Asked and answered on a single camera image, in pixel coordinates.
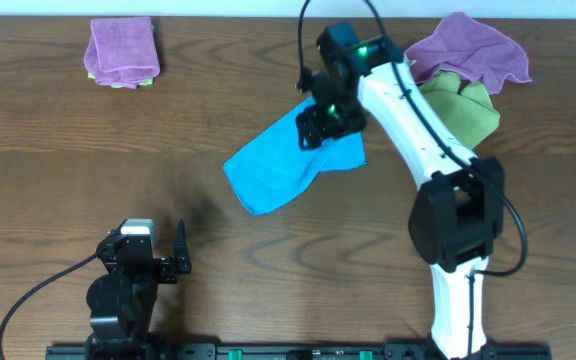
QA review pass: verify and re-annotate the blue microfibre cloth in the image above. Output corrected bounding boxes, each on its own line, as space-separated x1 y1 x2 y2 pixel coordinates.
223 98 366 215

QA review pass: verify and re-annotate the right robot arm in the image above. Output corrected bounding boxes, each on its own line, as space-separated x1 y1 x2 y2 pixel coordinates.
296 22 504 359

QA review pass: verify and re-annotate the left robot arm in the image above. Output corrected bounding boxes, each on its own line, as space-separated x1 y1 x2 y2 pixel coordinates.
84 219 192 360

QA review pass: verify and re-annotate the crumpled olive green cloth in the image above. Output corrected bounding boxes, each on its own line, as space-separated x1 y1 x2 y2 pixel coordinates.
419 72 500 149

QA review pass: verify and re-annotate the crumpled purple cloth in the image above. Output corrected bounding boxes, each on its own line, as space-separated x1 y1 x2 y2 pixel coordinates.
405 12 532 95

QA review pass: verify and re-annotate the folded green cloth underneath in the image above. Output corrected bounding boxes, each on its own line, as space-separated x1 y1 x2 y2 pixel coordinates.
87 73 154 89

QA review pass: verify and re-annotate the folded purple cloth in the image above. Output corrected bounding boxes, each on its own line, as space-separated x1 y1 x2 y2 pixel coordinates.
84 17 161 86

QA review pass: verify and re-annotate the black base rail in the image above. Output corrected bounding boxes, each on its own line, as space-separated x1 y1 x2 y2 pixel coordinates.
45 341 553 360

